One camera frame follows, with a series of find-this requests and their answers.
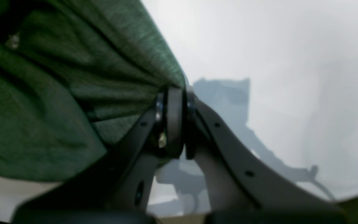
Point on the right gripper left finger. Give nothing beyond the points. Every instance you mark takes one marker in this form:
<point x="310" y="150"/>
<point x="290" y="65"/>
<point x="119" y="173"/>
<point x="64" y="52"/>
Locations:
<point x="116" y="188"/>

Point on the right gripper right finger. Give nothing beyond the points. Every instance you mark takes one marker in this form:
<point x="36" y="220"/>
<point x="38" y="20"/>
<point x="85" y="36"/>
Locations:
<point x="241" y="188"/>

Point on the dark green t-shirt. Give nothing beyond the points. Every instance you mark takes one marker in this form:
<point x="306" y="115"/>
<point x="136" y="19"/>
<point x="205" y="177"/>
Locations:
<point x="75" y="75"/>

